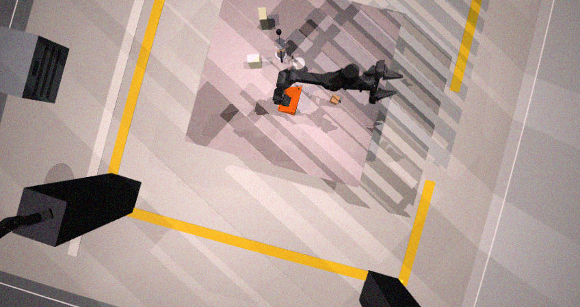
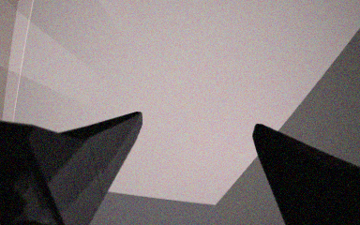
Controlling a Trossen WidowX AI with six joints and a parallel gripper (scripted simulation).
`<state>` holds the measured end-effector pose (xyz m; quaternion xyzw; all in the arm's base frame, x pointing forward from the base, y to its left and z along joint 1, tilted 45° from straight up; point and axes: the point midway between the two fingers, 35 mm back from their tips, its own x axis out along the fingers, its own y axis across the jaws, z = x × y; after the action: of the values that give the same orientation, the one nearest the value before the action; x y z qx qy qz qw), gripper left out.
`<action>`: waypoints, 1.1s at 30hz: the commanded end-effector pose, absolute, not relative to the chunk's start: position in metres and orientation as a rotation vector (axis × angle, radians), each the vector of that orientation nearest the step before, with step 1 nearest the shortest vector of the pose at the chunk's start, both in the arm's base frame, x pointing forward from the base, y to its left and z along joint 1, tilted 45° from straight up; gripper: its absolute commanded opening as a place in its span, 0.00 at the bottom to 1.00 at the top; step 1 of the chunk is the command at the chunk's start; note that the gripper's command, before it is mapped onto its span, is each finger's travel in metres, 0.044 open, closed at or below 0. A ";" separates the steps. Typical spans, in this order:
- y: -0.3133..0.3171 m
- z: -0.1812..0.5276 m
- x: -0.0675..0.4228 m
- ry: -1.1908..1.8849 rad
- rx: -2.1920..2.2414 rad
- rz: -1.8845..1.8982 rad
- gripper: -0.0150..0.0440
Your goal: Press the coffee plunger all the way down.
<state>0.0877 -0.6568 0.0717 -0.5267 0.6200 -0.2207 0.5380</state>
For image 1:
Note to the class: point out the glass french press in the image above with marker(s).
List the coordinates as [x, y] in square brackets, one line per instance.
[280, 47]

